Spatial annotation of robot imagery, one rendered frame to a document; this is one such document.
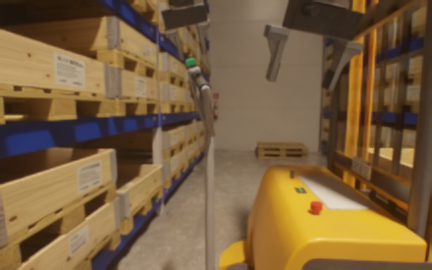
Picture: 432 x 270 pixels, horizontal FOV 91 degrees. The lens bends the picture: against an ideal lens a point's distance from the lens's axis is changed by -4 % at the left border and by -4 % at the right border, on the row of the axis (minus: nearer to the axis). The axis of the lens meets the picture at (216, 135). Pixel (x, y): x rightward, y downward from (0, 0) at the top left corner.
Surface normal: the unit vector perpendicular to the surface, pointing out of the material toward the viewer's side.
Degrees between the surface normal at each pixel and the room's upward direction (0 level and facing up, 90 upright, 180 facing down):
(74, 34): 90
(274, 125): 90
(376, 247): 90
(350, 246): 90
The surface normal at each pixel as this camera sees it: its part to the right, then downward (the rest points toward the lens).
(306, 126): -0.12, 0.12
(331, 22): 0.09, 0.51
